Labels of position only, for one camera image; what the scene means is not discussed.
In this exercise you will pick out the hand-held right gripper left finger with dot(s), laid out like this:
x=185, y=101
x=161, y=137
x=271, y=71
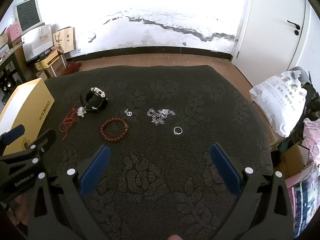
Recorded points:
x=95, y=167

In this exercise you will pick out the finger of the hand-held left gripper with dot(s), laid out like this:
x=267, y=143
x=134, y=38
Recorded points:
x=46, y=138
x=13, y=133

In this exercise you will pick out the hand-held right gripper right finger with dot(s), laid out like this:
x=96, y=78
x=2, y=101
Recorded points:
x=225, y=167

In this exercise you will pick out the yellow cardboard box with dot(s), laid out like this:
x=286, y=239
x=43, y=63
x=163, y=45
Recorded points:
x=25, y=100

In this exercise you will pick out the black and white wristwatch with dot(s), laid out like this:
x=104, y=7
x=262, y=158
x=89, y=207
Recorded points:
x=90, y=97

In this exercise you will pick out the person's left forearm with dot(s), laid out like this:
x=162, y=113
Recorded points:
x=21, y=212

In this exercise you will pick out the dark floral patterned blanket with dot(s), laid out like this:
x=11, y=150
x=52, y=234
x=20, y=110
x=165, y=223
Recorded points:
x=160, y=167

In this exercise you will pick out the open cardboard box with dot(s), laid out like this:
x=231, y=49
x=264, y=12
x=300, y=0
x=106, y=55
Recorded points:
x=292, y=160

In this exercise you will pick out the black metal shelf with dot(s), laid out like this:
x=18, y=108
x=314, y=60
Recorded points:
x=10, y=65

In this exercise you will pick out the brown cardboard box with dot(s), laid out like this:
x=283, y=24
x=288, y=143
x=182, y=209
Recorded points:
x=59, y=68

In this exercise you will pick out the red cloth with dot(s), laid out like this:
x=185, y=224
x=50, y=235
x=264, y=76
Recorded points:
x=73, y=68

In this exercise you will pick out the yellow and black box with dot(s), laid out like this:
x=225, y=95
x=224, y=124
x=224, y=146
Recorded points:
x=47, y=61

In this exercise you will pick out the pink and blue package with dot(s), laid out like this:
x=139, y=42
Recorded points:
x=305, y=195

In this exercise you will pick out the white printed plastic bag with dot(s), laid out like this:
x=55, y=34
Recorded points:
x=277, y=100

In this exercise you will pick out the pink packet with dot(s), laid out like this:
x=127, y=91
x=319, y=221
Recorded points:
x=312, y=132

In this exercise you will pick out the tan paper bag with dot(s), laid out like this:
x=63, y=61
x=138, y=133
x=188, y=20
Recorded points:
x=66, y=40

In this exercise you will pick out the pink box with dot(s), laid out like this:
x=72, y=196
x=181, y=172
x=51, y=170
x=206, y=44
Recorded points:
x=13, y=32

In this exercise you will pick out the white old monitor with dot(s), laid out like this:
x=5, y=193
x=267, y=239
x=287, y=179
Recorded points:
x=28, y=15

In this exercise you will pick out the white door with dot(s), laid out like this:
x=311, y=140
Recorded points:
x=270, y=30

